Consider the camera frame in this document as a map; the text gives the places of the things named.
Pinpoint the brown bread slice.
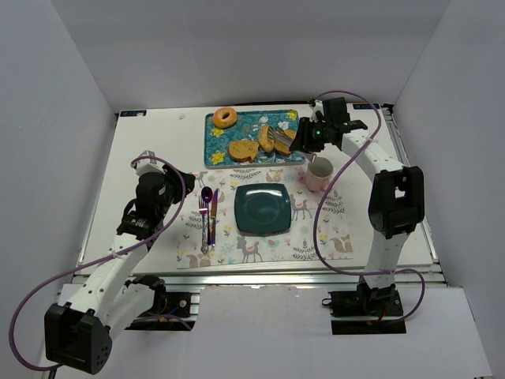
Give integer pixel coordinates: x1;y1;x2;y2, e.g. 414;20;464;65
228;141;260;163
275;129;297;156

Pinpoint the golden bread roll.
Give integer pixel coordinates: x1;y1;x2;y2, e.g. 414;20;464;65
258;125;275;153

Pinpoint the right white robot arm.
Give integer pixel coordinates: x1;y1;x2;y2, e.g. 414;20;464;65
290;92;425;298

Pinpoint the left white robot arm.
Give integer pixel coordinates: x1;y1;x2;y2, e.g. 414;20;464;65
44;165;196;374

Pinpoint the pink mug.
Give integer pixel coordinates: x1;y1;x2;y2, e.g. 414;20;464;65
305;156;334;192

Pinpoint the iridescent fork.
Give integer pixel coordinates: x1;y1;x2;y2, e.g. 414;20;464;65
199;197;208;255

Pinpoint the iridescent purple spoon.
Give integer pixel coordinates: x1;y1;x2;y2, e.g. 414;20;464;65
200;186;213;246

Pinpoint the iridescent knife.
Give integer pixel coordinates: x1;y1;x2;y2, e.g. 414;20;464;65
208;189;219;246

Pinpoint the teal floral tray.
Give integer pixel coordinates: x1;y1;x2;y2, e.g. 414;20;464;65
204;109;305;169

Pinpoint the dark teal square plate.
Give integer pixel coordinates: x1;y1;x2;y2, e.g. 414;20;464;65
234;183;292;236

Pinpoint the orange bagel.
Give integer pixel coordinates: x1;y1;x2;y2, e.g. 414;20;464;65
212;107;238;129

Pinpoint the woodland animal placemat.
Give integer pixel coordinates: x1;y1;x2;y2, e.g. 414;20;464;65
166;166;353;268

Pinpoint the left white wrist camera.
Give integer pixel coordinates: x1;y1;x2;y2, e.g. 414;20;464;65
130;150;165;177

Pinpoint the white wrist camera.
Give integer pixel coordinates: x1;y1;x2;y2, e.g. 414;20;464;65
130;150;165;177
309;99;325;122

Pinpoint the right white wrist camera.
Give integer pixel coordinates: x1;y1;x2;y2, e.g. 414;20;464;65
309;99;325;122

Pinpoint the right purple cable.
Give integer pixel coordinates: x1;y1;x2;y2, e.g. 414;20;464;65
313;90;426;321

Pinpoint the purple cable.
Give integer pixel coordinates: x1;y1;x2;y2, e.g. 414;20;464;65
8;156;194;372
313;90;426;321

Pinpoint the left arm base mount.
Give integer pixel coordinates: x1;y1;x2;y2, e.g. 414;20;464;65
122;275;196;332

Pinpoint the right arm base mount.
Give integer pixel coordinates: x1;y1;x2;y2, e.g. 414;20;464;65
321;281;406;336

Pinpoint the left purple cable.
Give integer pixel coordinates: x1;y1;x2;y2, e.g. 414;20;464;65
8;156;194;372

